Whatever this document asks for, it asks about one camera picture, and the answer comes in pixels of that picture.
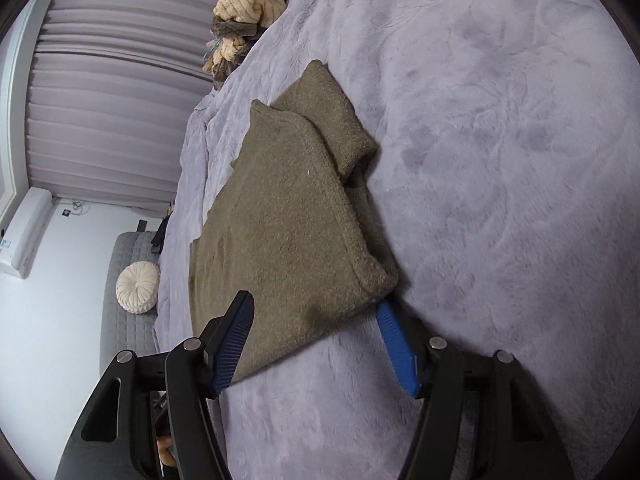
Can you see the lavender plush blanket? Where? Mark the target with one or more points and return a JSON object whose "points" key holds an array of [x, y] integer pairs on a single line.
{"points": [[500, 160]]}

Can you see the black item on sofa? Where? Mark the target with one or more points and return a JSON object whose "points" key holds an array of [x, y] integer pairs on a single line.
{"points": [[159, 237]]}

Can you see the brown knit garment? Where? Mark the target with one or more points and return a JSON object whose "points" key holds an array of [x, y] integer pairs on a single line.
{"points": [[232, 32]]}

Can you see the brown knit sweater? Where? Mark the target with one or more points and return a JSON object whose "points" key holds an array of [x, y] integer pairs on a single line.
{"points": [[290, 220]]}

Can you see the grey quilted sofa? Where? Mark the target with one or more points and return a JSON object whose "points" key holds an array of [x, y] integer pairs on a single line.
{"points": [[125, 335]]}

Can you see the pale pleated curtain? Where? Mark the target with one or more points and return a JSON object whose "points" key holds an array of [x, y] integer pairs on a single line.
{"points": [[110, 85]]}

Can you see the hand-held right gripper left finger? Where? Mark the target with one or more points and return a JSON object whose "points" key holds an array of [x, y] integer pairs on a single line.
{"points": [[232, 345]]}

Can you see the round white pillow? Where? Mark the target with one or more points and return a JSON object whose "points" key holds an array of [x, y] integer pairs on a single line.
{"points": [[137, 287]]}

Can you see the white air conditioner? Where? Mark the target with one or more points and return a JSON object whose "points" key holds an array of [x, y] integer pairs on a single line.
{"points": [[25, 230]]}

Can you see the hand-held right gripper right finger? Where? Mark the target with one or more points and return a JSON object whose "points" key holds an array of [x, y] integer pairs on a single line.
{"points": [[397, 345]]}

